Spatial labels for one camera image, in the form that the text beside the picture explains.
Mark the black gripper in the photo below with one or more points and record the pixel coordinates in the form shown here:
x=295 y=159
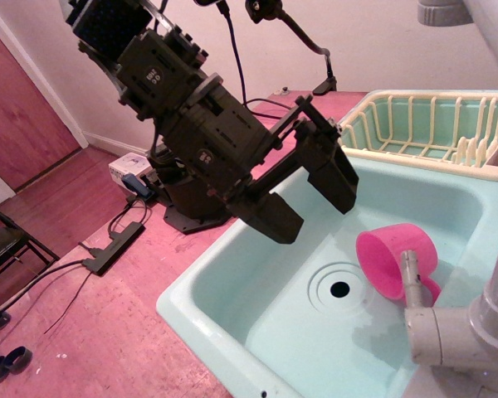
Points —
x=224 y=160

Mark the pink plastic cup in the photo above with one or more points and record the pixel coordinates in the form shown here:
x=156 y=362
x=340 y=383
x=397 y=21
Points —
x=379 y=255

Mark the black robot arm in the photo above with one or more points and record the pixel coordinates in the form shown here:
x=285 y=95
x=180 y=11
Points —
x=142 y=52

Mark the teal toy sink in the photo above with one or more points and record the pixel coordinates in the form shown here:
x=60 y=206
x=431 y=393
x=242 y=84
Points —
x=302 y=320

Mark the white cardboard box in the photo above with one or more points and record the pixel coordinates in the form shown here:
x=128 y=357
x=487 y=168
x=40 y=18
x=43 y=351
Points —
x=130 y=163

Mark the blue adapter dongle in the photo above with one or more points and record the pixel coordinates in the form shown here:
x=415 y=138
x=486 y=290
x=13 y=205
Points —
x=132 y=183

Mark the cream dish rack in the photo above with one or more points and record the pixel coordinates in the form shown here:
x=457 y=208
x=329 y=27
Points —
x=441 y=130

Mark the black usb hub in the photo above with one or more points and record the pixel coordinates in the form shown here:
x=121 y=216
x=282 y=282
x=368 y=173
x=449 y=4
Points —
x=101 y=260

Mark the grey pipe faucet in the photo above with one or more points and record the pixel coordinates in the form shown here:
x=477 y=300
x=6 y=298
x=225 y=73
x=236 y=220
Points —
x=456 y=349

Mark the wooden door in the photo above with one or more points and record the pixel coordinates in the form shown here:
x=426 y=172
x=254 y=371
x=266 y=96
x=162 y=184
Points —
x=33 y=139

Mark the black metal chair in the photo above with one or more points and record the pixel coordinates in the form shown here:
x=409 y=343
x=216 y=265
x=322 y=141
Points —
x=23 y=258

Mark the black gooseneck camera stand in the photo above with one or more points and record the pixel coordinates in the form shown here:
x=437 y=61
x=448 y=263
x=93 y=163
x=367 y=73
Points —
x=269 y=10

